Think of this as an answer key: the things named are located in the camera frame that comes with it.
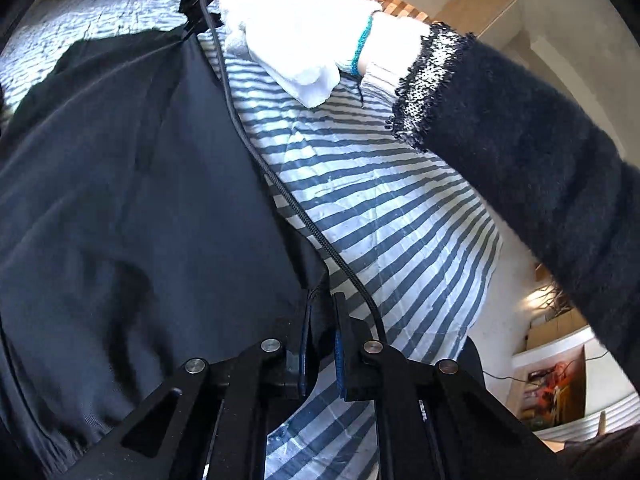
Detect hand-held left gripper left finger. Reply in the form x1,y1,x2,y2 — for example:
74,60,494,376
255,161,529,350
90,304,321,480

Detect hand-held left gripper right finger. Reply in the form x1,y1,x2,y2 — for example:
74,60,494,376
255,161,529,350
332,292,568,480

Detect black garment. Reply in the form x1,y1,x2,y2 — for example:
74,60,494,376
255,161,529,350
0,27,331,480

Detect person's right forearm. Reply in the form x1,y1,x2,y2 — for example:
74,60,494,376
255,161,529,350
350,10,640,361

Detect person's right hand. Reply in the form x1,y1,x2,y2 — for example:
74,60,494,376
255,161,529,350
218,0,384,110

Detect blue white striped quilt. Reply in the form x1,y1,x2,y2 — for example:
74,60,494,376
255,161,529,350
0,0,504,480

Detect colourful picture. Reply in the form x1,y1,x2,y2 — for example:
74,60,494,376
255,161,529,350
520,345,589,425

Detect cardboard box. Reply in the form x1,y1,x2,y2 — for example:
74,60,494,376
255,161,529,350
525,305,594,352

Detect white shelf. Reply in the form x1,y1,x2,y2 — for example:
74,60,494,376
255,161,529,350
510,326,640,443

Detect light wooden door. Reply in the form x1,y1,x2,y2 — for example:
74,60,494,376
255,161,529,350
431,0,519,40

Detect black braided cable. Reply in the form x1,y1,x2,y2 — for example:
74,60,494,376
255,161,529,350
199,0,387,344

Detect teal bracelet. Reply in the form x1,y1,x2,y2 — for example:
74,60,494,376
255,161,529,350
349,14,376,77

